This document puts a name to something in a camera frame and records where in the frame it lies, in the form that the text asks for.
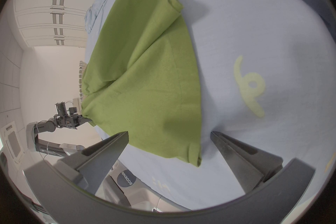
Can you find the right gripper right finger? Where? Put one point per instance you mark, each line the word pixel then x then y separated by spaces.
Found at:
pixel 244 162

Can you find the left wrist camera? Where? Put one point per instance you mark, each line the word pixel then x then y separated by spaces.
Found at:
pixel 73 110

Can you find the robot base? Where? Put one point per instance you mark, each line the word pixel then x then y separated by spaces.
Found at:
pixel 141 199

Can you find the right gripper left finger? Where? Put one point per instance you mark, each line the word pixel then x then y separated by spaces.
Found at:
pixel 97 165

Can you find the white ceiling air conditioner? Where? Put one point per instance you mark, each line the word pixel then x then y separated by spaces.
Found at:
pixel 13 143

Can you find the white wardrobe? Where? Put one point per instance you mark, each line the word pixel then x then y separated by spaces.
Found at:
pixel 39 20

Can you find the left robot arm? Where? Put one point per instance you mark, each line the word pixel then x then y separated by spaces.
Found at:
pixel 44 125

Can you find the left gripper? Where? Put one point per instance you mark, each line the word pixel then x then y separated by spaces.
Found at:
pixel 74 120

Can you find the green shorts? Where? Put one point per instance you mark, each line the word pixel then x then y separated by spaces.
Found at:
pixel 147 73

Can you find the round woven basket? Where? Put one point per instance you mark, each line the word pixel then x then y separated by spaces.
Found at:
pixel 82 70

